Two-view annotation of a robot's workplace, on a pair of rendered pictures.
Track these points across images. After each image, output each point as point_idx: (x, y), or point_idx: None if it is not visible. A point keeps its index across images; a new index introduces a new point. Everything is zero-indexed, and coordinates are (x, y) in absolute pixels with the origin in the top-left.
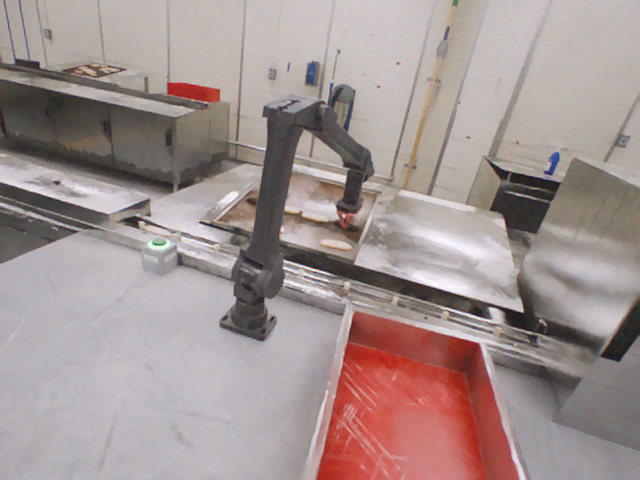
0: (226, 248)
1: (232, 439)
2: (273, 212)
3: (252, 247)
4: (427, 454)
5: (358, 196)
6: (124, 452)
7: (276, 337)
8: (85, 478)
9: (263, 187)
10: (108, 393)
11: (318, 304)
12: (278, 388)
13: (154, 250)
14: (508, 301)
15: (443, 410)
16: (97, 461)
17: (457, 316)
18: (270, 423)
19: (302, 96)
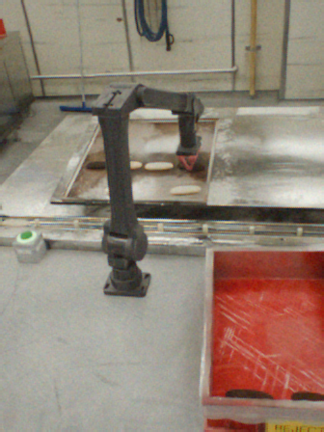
0: (84, 222)
1: (144, 373)
2: (123, 190)
3: (114, 223)
4: (294, 348)
5: (195, 137)
6: (71, 399)
7: (154, 290)
8: (53, 419)
9: (109, 172)
10: (40, 365)
11: (183, 252)
12: (168, 330)
13: (25, 244)
14: None
15: (306, 312)
16: (55, 408)
17: (311, 229)
18: (169, 356)
19: (120, 84)
